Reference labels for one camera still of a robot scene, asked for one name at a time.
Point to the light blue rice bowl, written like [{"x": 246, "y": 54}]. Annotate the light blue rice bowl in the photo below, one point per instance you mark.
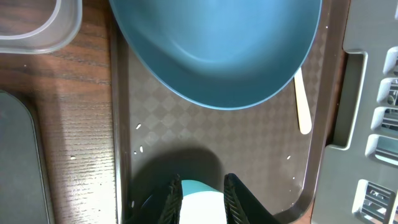
[{"x": 201, "y": 204}]

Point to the yellow plastic spoon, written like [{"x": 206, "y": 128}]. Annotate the yellow plastic spoon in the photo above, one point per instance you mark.
[{"x": 303, "y": 111}]

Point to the clear plastic bin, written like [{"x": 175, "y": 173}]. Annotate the clear plastic bin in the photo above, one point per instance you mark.
[{"x": 56, "y": 32}]

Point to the brown serving tray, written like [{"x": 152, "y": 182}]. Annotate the brown serving tray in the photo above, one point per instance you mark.
[{"x": 158, "y": 134}]

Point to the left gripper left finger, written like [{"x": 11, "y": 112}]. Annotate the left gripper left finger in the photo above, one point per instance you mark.
[{"x": 163, "y": 206}]

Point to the black tray bin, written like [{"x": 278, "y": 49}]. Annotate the black tray bin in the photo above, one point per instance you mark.
[{"x": 25, "y": 192}]

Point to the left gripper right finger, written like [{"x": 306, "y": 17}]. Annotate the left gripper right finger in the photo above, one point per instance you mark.
[{"x": 241, "y": 206}]

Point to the grey dishwasher rack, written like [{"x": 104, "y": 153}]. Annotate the grey dishwasher rack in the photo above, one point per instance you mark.
[{"x": 358, "y": 176}]

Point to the dark blue plate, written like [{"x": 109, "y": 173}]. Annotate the dark blue plate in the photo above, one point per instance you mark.
[{"x": 220, "y": 54}]

